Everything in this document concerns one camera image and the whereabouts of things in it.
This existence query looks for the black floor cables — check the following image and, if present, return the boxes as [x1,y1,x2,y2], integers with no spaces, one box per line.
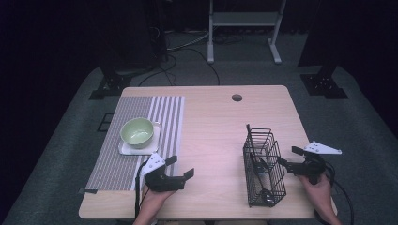
[137,29,221,87]

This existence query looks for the long black utensil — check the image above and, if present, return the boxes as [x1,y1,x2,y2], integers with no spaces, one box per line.
[246,124,274,204]

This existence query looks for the person's right hand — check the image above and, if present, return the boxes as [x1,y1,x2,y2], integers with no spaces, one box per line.
[297,172,334,205]

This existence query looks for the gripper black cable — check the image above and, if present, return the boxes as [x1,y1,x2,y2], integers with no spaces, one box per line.
[134,159,150,219]
[314,161,355,225]

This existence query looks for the black wire basket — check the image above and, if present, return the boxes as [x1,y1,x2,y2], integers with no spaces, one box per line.
[242,123,287,208]

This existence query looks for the grey striped placemat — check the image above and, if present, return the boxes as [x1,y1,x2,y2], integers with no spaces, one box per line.
[84,95,186,192]

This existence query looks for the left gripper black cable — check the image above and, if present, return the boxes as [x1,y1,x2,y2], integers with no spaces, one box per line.
[134,159,150,219]

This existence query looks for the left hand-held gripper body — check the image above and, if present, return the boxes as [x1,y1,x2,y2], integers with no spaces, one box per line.
[139,152,186,193]

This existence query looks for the short black utensil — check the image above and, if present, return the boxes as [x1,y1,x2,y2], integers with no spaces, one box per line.
[253,156,269,179]

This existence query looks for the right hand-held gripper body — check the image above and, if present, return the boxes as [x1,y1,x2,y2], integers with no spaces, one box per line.
[286,141,343,186]

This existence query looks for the black stand base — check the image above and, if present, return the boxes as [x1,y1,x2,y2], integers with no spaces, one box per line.
[299,64,349,100]
[88,66,133,101]

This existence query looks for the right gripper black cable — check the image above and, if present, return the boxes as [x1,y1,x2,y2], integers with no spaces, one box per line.
[314,161,355,225]

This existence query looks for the white square plate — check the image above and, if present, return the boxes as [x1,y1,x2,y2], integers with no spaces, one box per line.
[117,121,162,157]

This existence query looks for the white metal stand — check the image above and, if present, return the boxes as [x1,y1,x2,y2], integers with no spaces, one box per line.
[207,0,287,66]

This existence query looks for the person's left hand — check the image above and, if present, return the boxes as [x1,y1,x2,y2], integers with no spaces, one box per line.
[139,184,176,211]

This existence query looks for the green bowl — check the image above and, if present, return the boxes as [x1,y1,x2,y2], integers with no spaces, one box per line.
[119,117,155,150]

